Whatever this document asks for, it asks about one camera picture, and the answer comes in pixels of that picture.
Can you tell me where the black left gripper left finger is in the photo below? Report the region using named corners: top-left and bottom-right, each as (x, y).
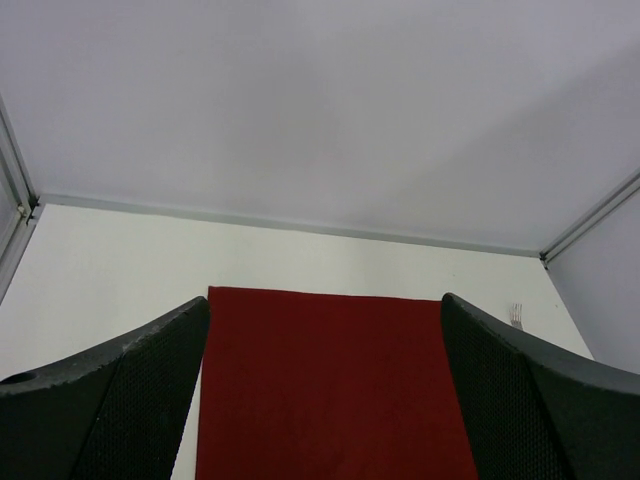
top-left (1, 296), bottom-right (210, 479)

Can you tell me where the aluminium frame left post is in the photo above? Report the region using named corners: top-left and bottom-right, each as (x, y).
top-left (1, 101), bottom-right (41, 300)

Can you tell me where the aluminium frame back rail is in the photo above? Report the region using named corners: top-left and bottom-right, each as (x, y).
top-left (39, 193), bottom-right (540, 259)

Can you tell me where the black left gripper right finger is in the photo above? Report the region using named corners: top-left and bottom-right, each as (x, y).
top-left (441, 293), bottom-right (639, 479)

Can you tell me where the silver metal fork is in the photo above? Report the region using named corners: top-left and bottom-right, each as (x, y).
top-left (509, 303), bottom-right (523, 330)

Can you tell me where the aluminium frame right post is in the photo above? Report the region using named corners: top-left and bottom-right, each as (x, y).
top-left (539, 169), bottom-right (640, 269)

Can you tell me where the dark red cloth napkin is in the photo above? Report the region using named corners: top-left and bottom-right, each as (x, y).
top-left (196, 287), bottom-right (477, 479)

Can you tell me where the aluminium frame post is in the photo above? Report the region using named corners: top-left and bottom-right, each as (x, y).
top-left (539, 169), bottom-right (640, 269)
top-left (1, 101), bottom-right (41, 300)

